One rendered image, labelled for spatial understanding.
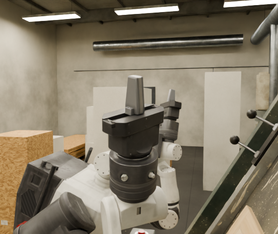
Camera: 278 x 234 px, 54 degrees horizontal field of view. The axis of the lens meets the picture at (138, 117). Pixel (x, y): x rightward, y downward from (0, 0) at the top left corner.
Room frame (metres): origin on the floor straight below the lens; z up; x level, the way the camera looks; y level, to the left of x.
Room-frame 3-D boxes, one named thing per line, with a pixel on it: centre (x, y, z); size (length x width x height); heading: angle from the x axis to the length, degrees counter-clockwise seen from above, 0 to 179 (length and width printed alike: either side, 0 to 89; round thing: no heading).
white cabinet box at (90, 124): (5.70, 0.67, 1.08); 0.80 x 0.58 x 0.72; 167
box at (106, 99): (3.86, 0.19, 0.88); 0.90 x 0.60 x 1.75; 167
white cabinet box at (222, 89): (4.86, -1.48, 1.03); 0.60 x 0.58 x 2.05; 167
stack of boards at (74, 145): (7.38, 1.83, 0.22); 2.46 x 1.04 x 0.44; 167
